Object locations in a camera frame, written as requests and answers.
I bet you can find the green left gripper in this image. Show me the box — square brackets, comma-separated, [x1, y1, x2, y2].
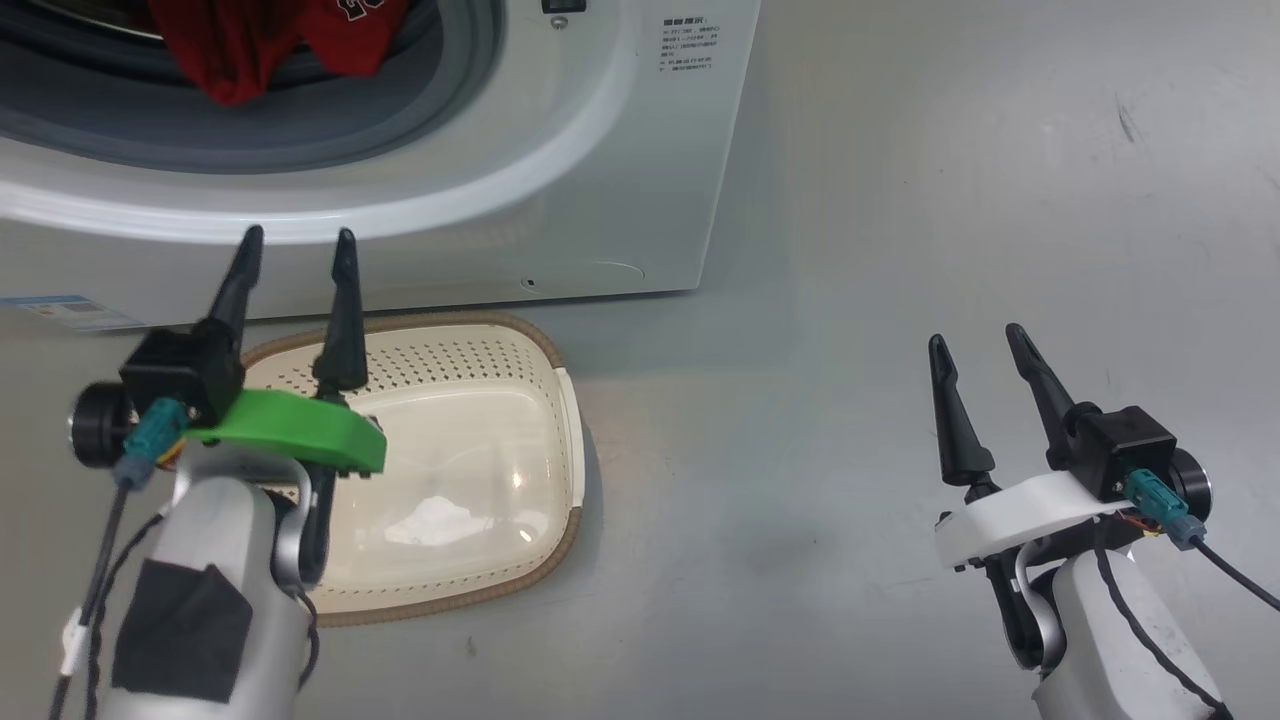
[185, 225, 388, 593]

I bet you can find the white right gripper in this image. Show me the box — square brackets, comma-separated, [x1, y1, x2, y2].
[928, 322, 1133, 671]

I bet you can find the red garment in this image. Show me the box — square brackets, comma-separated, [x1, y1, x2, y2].
[148, 0, 411, 106]

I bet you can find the cream basket with brown rim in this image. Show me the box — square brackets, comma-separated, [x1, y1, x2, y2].
[240, 312, 591, 628]

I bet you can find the white front-load washing machine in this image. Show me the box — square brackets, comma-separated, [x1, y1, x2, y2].
[0, 0, 761, 333]

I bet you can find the blue energy label sticker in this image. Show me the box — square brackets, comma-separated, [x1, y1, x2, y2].
[0, 293, 141, 333]

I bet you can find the round white filter cover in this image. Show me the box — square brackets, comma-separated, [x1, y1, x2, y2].
[520, 262, 646, 294]

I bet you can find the small text sticker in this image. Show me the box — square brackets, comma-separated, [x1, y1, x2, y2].
[660, 15, 723, 73]

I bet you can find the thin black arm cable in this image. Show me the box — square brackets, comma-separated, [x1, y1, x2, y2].
[1093, 520, 1236, 720]

